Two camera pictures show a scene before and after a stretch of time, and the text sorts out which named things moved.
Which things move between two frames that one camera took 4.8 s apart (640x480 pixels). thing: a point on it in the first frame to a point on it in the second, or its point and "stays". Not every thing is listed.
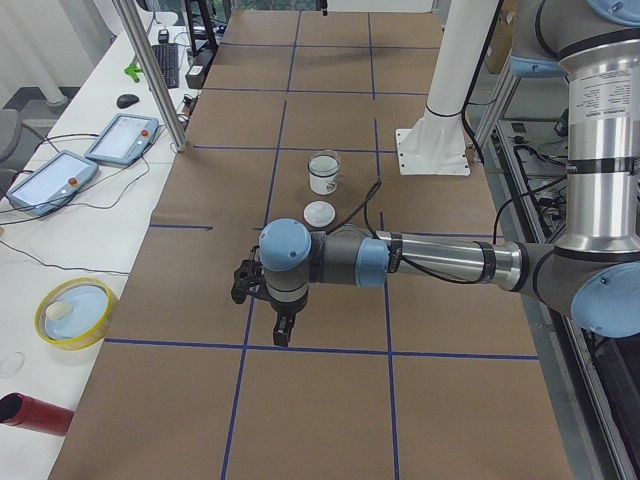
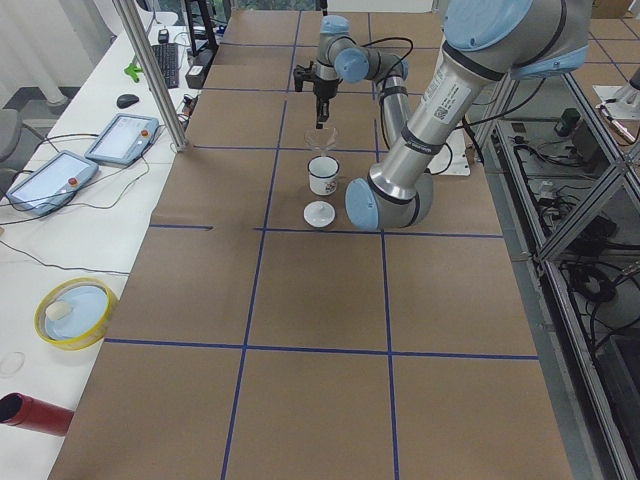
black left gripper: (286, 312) to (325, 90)
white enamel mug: (323, 174) stays
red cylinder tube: (20, 410) stays
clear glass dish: (12, 363) stays
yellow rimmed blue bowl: (74, 313) stays
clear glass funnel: (323, 165) to (321, 138)
